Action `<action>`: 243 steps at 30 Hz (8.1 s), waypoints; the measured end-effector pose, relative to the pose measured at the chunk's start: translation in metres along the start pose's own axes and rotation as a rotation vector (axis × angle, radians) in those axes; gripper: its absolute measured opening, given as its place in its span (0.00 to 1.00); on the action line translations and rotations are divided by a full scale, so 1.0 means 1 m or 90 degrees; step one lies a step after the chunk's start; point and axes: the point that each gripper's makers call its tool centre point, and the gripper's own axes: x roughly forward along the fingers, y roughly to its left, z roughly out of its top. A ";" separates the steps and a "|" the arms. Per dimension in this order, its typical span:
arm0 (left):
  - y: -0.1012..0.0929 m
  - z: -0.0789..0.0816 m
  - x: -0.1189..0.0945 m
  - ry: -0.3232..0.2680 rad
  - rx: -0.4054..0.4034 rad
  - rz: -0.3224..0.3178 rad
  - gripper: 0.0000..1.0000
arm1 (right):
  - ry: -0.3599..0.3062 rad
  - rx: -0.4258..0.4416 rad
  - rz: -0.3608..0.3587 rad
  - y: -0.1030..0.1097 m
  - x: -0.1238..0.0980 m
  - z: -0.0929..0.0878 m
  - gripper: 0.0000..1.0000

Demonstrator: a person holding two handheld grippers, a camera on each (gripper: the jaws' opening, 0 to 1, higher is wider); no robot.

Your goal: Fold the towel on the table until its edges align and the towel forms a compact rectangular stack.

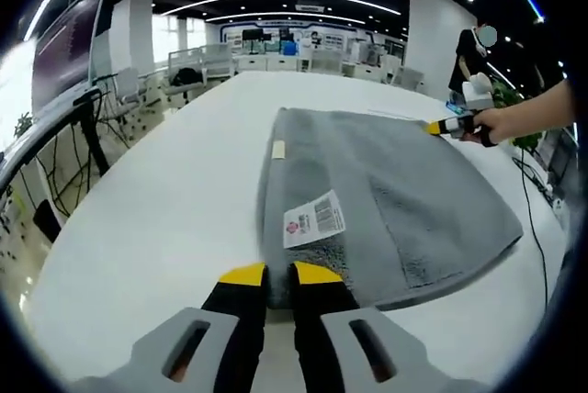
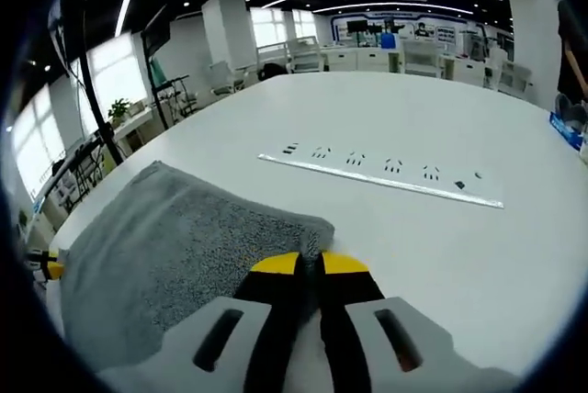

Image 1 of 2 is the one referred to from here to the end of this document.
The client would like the large monitor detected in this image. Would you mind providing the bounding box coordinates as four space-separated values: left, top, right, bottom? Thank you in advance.
30 0 112 112

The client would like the black backpack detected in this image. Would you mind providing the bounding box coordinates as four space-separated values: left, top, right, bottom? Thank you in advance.
167 67 203 88

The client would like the green potted plant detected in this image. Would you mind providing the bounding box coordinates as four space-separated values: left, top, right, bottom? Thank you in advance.
491 80 543 152

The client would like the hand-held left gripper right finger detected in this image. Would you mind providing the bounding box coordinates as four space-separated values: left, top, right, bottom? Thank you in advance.
288 260 491 393

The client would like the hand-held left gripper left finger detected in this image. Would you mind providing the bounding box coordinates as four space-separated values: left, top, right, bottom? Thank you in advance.
71 262 268 393

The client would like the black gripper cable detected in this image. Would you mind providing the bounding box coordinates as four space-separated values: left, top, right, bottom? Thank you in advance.
518 147 550 316

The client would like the person's right hand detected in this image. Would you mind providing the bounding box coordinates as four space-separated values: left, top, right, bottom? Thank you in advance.
472 107 518 146

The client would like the grey towel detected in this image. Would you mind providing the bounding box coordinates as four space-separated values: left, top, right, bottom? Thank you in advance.
256 107 525 311

